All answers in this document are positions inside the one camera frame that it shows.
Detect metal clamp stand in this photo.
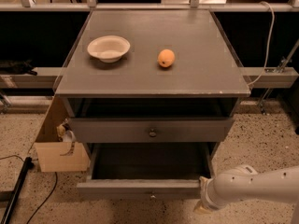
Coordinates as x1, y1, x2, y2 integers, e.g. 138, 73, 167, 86
258, 38, 299, 115

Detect grey drawer cabinet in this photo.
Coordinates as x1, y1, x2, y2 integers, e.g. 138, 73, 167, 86
54, 8, 252, 201

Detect white hanging cable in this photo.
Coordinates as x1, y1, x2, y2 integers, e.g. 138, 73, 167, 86
248, 1, 277, 87

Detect black object on rail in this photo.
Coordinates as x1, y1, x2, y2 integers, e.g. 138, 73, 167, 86
0, 60, 37, 76

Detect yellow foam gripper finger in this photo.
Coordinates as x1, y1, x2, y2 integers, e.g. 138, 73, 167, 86
193, 201, 211, 215

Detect white bowl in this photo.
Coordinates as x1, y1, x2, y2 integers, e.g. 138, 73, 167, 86
87, 35, 131, 63

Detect black bar on floor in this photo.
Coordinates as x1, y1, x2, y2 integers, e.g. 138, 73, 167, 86
0, 157, 34, 224

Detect grey drawer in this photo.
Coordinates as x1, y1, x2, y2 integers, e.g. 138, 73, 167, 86
69, 118, 234, 143
78, 143, 214, 200

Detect crumpled items in box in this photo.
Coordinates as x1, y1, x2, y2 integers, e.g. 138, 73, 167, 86
56, 119, 76, 142

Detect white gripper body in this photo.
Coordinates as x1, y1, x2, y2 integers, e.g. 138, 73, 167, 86
200, 176, 224, 211

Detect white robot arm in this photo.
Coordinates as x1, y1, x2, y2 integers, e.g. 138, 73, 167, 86
193, 164, 299, 224

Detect orange fruit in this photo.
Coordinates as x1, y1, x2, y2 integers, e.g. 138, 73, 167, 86
158, 49, 175, 68

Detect black floor cable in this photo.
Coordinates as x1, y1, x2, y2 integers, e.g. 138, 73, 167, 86
0, 154, 60, 224

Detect cardboard box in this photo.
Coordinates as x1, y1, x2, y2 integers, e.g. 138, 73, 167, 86
35, 97, 90, 172

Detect grey top drawer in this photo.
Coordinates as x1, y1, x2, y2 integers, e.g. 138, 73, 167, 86
69, 118, 234, 143

